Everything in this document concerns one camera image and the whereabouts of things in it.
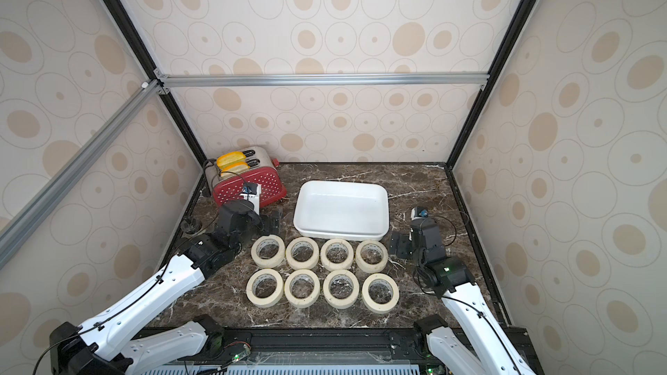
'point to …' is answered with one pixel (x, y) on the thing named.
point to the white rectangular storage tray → (342, 210)
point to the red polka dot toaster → (262, 170)
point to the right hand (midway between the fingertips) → (404, 237)
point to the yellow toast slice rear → (230, 158)
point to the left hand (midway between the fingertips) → (274, 207)
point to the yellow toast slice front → (234, 167)
